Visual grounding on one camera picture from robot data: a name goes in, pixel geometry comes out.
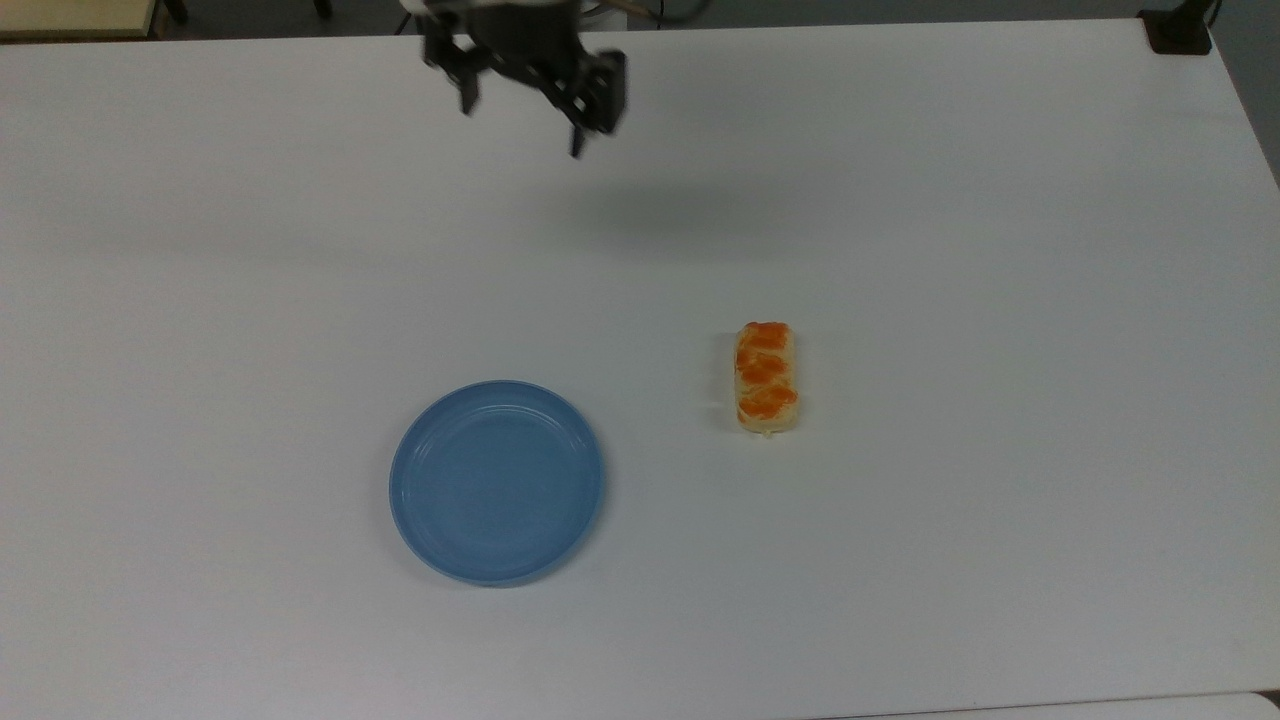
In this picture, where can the bread loaf with orange glaze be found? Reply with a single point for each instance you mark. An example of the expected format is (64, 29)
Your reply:
(766, 378)

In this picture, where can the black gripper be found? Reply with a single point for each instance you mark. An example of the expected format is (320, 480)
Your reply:
(520, 35)

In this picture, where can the black table clamp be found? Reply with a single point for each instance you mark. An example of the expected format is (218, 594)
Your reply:
(1180, 30)

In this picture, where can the black furniture leg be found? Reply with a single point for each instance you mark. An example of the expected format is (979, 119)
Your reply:
(177, 10)
(324, 8)

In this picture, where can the light wooden table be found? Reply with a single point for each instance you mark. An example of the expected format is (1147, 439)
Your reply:
(70, 15)

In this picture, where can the blue round plate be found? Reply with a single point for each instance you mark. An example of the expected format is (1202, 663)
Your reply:
(497, 482)

